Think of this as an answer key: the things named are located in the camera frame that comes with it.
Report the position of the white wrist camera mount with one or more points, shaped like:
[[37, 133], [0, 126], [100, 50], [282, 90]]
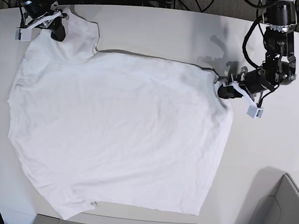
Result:
[[24, 34], [254, 111]]

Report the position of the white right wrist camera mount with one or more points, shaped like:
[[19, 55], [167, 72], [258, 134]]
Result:
[[24, 34]]

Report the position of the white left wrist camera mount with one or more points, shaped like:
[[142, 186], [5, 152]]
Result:
[[254, 111]]

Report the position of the grey cardboard box right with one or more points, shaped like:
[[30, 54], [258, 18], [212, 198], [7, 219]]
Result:
[[286, 212]]

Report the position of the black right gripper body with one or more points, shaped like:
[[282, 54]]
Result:
[[37, 9]]

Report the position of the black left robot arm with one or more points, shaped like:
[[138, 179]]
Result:
[[279, 65]]

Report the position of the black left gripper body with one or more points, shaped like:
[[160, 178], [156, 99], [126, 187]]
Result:
[[252, 82]]

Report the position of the white T-shirt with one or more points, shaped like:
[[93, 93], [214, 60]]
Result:
[[92, 126]]

